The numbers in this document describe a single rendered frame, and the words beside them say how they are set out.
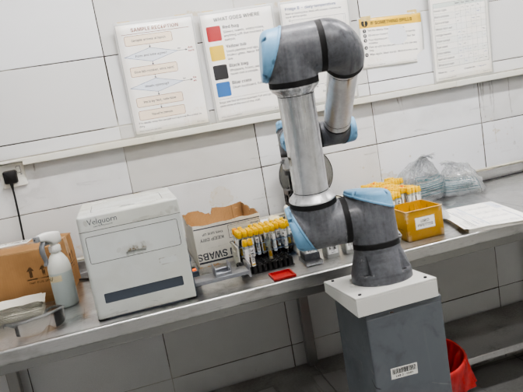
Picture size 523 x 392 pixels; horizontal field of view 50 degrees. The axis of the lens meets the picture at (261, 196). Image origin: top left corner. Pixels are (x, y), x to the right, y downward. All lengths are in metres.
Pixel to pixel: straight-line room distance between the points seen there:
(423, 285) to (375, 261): 0.12
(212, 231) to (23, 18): 1.02
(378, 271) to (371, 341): 0.16
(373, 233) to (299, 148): 0.27
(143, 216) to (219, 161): 0.73
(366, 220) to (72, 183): 1.23
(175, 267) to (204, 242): 0.32
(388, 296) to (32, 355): 0.93
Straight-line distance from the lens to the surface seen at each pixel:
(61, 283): 1.84
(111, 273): 1.61
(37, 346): 1.63
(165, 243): 1.59
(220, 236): 1.92
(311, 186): 1.32
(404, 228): 1.86
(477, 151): 2.71
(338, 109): 1.48
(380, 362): 1.40
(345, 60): 1.29
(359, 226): 1.36
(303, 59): 1.25
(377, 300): 1.33
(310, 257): 1.75
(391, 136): 2.48
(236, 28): 2.25
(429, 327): 1.44
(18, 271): 1.97
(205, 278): 1.67
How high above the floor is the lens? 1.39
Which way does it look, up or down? 9 degrees down
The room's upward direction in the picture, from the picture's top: 10 degrees counter-clockwise
